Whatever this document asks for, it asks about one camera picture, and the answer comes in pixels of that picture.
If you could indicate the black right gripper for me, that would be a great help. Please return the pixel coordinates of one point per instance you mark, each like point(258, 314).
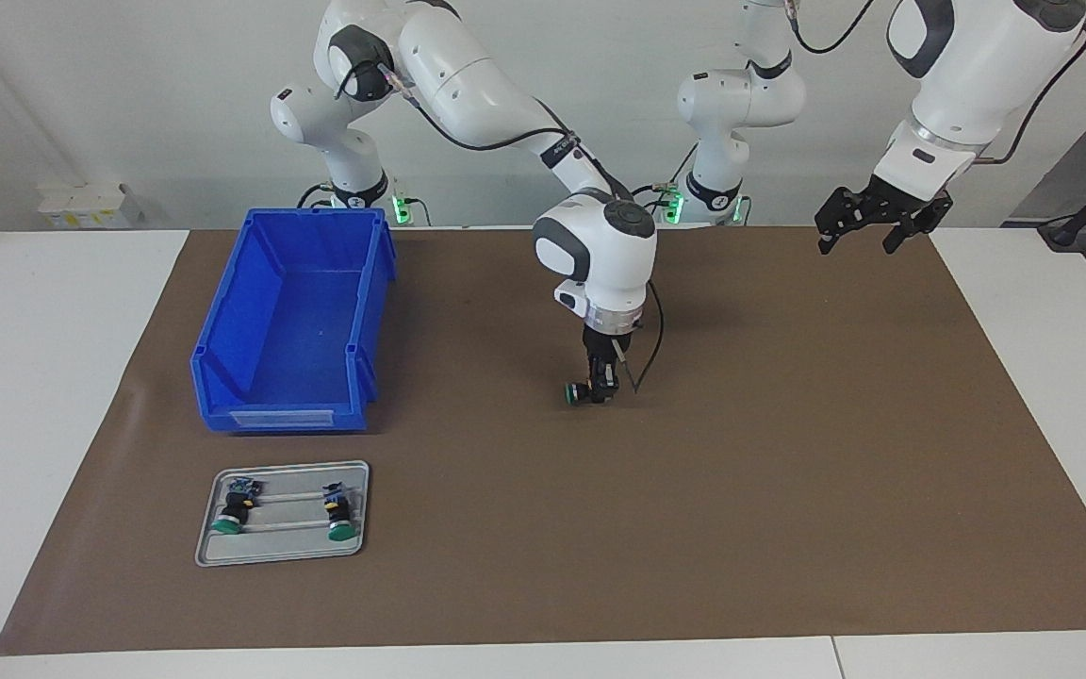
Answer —
point(600, 349)

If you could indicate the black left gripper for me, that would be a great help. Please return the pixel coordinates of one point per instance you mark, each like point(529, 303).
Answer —
point(911, 193)

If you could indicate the green cap push button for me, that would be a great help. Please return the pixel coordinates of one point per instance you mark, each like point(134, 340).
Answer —
point(339, 514)
point(571, 392)
point(234, 509)

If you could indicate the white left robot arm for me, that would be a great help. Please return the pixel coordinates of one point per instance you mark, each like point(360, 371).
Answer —
point(977, 66)

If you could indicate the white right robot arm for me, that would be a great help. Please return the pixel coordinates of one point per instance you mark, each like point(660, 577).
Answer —
point(468, 75)

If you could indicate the brown paper table mat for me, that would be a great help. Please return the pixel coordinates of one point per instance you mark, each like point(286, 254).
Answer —
point(647, 519)

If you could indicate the blue plastic storage bin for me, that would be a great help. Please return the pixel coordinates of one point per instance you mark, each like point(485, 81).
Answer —
point(307, 339)

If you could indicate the grey metal tray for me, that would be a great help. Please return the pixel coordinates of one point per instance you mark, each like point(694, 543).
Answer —
point(222, 549)

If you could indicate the white power strip box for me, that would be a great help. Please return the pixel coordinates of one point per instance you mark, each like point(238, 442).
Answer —
point(90, 203)

